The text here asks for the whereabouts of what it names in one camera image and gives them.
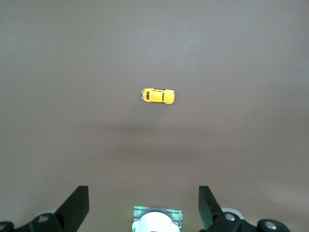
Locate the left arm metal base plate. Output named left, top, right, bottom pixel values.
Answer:
left=133, top=205, right=184, bottom=232

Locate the yellow beetle toy car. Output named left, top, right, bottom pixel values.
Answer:
left=140, top=88, right=175, bottom=105

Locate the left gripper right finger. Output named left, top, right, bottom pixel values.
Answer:
left=198, top=185, right=258, bottom=232

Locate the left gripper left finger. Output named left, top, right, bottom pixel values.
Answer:
left=14, top=185, right=90, bottom=232

